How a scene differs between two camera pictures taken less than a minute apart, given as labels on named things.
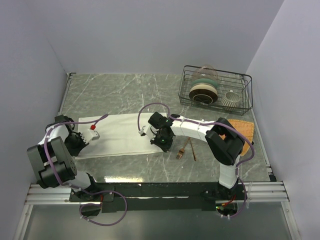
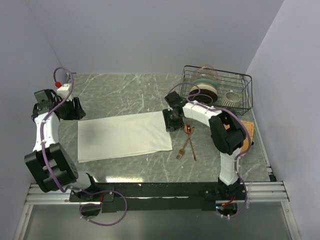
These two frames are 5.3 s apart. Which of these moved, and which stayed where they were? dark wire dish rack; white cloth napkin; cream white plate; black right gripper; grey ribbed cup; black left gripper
Moved: black left gripper; black right gripper
Stayed: grey ribbed cup; white cloth napkin; cream white plate; dark wire dish rack
